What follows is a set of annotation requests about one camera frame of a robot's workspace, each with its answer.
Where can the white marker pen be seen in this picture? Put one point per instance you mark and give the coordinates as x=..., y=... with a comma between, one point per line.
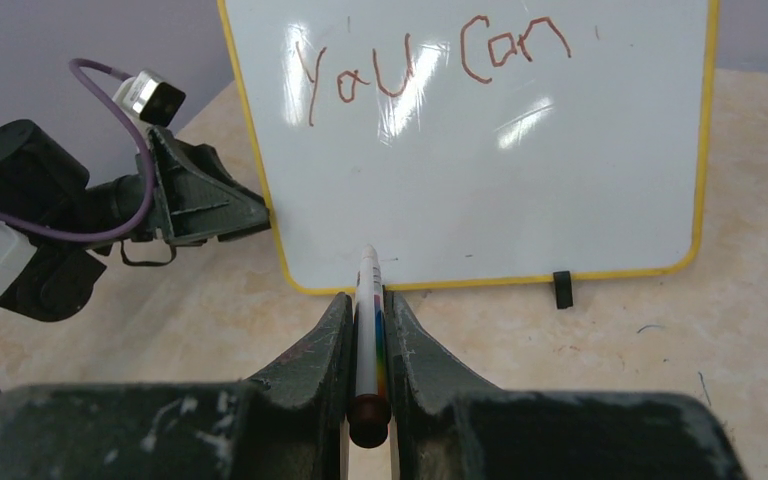
x=369, y=410

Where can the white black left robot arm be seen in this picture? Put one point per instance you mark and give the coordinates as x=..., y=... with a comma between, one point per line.
x=42, y=183

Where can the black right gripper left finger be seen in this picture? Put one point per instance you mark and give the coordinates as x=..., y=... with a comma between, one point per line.
x=286, y=421

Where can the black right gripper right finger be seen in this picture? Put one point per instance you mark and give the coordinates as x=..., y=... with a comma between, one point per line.
x=451, y=423

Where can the yellow framed whiteboard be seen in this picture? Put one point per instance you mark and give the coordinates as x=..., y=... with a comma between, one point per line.
x=477, y=142

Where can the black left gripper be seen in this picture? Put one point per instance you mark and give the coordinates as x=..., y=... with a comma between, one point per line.
x=195, y=199

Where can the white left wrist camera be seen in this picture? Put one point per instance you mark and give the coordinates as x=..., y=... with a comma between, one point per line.
x=149, y=98

